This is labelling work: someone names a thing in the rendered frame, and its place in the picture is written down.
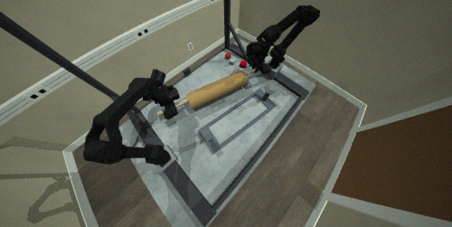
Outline tan cardboard roll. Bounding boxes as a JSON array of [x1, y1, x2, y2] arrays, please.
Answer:
[[186, 71, 248, 109]]

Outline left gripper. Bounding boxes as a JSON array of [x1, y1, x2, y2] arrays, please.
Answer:
[[246, 53, 271, 74]]

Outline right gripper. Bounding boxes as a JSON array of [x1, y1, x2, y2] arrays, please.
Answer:
[[155, 85, 178, 119]]

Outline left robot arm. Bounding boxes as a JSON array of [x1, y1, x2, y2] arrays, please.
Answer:
[[247, 5, 320, 69]]

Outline tan cylindrical bar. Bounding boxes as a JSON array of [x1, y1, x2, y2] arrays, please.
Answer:
[[157, 68, 256, 116]]

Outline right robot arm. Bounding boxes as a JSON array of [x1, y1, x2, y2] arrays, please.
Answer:
[[83, 69, 180, 167]]

